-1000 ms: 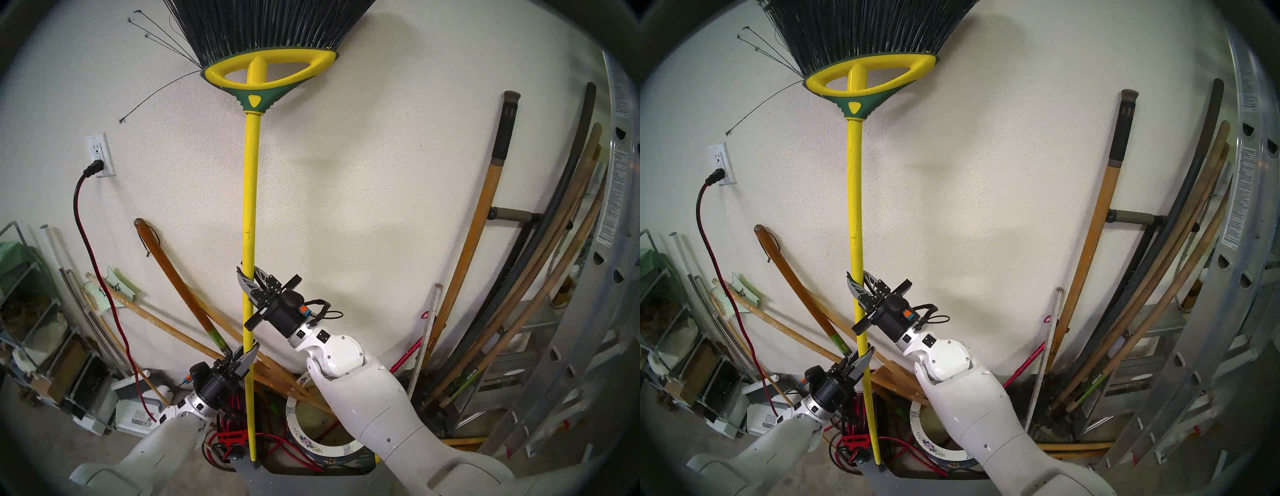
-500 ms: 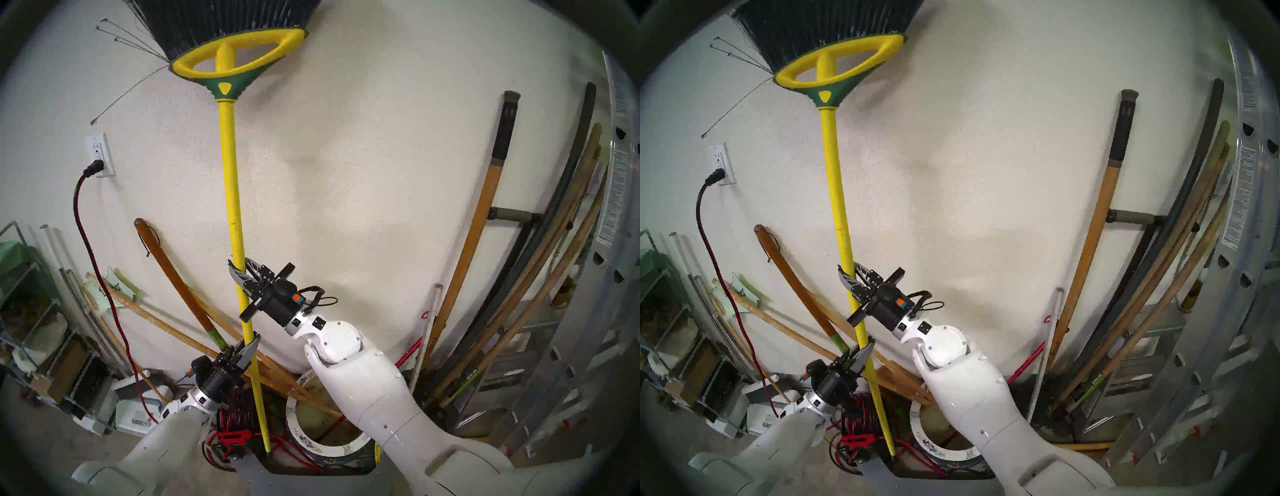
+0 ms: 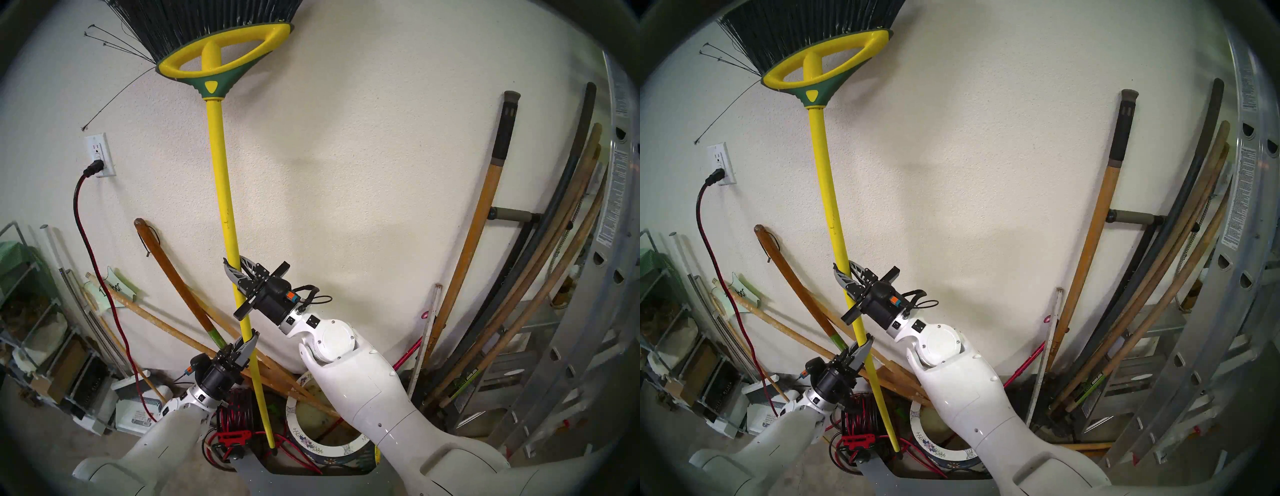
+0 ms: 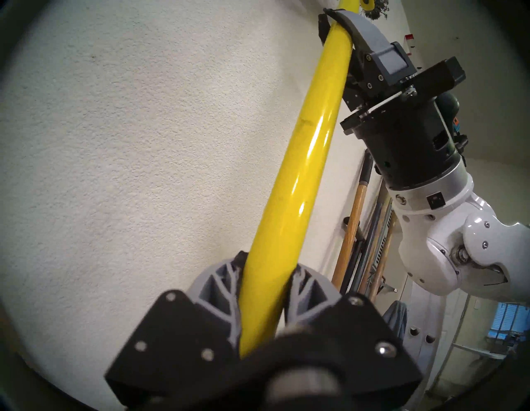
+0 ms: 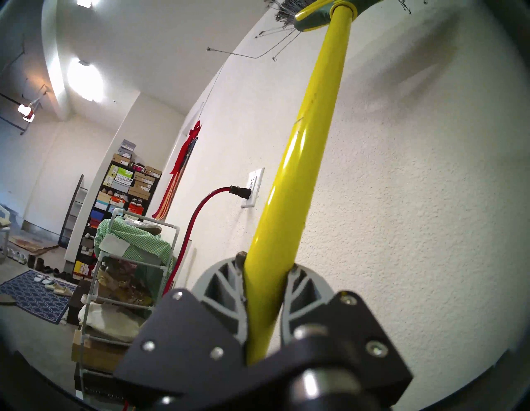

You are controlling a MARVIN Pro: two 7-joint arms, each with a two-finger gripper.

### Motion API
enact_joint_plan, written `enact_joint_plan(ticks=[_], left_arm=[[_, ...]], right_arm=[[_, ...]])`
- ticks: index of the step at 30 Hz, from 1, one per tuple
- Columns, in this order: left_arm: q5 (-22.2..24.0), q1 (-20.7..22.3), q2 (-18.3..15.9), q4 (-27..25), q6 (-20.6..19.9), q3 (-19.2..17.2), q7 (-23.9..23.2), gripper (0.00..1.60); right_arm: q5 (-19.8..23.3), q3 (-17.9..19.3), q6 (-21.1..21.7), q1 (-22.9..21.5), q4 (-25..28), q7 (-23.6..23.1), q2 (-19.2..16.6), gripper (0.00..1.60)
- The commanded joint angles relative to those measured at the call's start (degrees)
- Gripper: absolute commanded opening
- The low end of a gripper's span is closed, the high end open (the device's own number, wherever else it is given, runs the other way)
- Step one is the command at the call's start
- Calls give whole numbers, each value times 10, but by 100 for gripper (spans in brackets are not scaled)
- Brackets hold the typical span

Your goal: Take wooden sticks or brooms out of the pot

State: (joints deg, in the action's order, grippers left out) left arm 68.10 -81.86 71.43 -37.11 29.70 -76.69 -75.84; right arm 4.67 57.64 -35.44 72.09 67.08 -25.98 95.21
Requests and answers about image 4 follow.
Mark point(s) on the aluminium extension ladder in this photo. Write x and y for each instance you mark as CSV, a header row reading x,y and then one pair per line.
x,y
430,315

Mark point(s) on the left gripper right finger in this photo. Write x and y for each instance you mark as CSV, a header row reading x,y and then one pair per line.
x,y
352,331

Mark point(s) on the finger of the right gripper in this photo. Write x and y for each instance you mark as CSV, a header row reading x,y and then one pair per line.
x,y
381,66
324,29

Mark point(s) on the window with blue blinds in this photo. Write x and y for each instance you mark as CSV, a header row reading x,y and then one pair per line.
x,y
509,323

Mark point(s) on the hanging grey cloth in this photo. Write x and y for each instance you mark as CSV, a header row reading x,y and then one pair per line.
x,y
395,319

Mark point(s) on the yellow broom with black bristles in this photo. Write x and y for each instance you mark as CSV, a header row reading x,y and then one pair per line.
x,y
298,174

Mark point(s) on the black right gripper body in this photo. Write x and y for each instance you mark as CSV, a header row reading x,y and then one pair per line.
x,y
410,141

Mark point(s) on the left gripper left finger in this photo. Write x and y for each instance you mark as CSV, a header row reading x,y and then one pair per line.
x,y
186,339

